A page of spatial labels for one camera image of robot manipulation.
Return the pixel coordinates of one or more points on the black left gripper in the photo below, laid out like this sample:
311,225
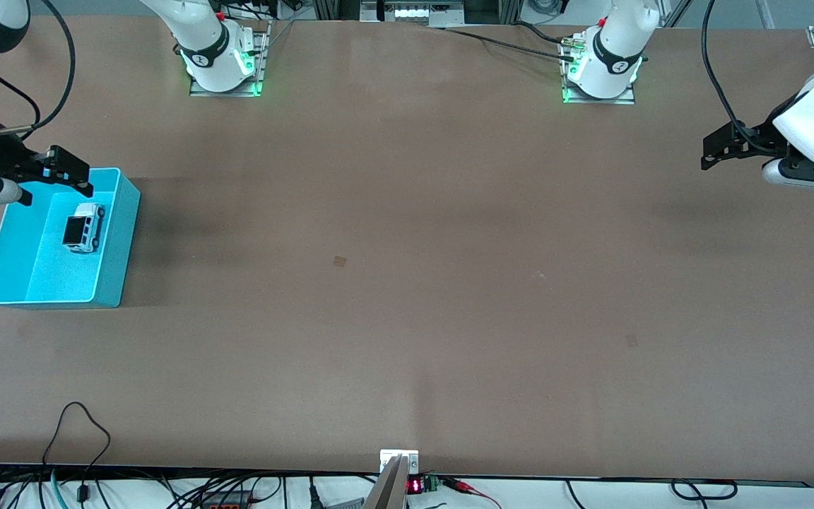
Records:
758,138

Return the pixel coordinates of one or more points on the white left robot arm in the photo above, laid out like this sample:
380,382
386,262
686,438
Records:
612,56

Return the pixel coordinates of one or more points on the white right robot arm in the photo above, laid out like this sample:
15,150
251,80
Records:
205,49

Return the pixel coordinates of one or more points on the light blue plastic bin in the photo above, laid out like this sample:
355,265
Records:
46,276

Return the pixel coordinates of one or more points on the small brown tape patch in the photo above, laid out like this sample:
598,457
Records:
340,261

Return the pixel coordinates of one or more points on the grey control equipment box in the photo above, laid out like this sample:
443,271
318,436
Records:
414,10

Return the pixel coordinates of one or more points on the red LED display module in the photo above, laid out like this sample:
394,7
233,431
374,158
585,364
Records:
415,486

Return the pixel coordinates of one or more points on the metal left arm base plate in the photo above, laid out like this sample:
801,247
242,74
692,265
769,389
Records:
626,97

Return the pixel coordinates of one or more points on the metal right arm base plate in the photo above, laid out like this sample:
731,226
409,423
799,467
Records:
260,56

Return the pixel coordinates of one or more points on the white metal table bracket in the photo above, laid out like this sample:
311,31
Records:
389,456

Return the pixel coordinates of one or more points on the aluminium camera stand bar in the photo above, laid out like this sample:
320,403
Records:
387,488

